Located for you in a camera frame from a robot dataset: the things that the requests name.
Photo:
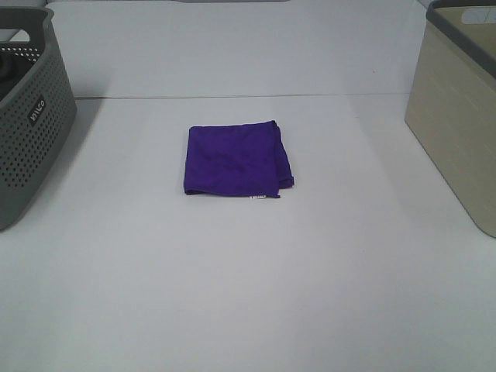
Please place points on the purple towel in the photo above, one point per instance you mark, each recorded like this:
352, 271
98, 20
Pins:
247, 160

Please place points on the beige basket with grey rim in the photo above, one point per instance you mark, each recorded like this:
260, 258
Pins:
451, 107

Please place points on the grey perforated plastic basket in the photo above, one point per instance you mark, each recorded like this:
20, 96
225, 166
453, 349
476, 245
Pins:
38, 108

